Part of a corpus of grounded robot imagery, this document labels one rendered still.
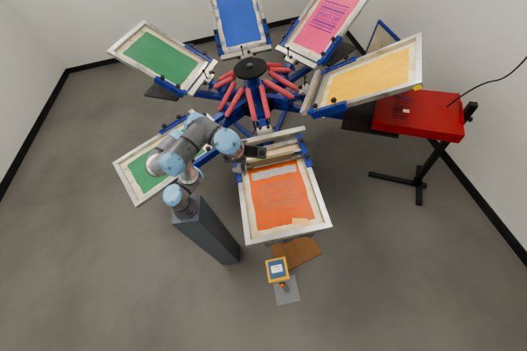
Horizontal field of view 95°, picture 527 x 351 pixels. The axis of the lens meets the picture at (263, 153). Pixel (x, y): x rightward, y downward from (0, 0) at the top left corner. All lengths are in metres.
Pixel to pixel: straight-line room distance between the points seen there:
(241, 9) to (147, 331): 3.46
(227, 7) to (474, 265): 3.62
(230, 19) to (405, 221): 2.92
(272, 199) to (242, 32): 2.01
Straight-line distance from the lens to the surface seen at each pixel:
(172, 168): 0.75
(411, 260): 2.85
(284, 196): 1.83
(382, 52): 2.30
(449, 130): 2.23
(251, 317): 2.64
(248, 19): 3.18
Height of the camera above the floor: 2.59
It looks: 53 degrees down
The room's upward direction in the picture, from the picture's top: 13 degrees counter-clockwise
